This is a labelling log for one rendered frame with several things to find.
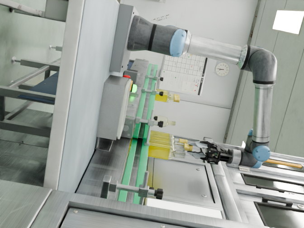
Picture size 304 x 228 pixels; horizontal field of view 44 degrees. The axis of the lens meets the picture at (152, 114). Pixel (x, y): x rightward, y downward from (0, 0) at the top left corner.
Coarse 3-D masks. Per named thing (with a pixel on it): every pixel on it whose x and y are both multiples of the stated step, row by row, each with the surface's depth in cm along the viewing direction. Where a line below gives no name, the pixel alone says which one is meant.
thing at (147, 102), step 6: (150, 66) 319; (156, 66) 325; (150, 72) 294; (150, 78) 271; (144, 84) 246; (150, 84) 251; (144, 96) 214; (150, 96) 217; (144, 102) 203; (150, 102) 204; (138, 108) 189; (144, 108) 192; (150, 108) 193; (138, 114) 178; (144, 114) 181; (150, 114) 182
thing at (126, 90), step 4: (128, 80) 152; (128, 84) 145; (124, 88) 143; (128, 88) 158; (124, 92) 143; (128, 92) 158; (124, 96) 142; (128, 96) 159; (124, 100) 142; (124, 104) 143; (124, 108) 144; (120, 112) 145; (124, 112) 161; (120, 116) 145; (124, 116) 161; (120, 120) 145; (124, 120) 162; (120, 124) 145; (120, 128) 146; (120, 132) 146; (120, 136) 151
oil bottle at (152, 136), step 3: (150, 135) 186; (153, 135) 186; (156, 135) 187; (159, 135) 188; (153, 138) 183; (156, 138) 183; (159, 138) 184; (162, 138) 184; (165, 138) 185; (168, 138) 186; (171, 138) 187; (168, 141) 183; (171, 141) 184; (174, 144) 185
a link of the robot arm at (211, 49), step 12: (192, 36) 170; (192, 48) 169; (204, 48) 169; (216, 48) 169; (228, 48) 169; (240, 48) 169; (252, 48) 168; (264, 48) 174; (228, 60) 170; (240, 60) 169
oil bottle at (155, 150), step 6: (150, 144) 173; (156, 144) 175; (162, 144) 176; (150, 150) 173; (156, 150) 172; (162, 150) 172; (168, 150) 172; (174, 150) 174; (150, 156) 173; (156, 156) 173; (162, 156) 173; (168, 156) 173; (174, 156) 175
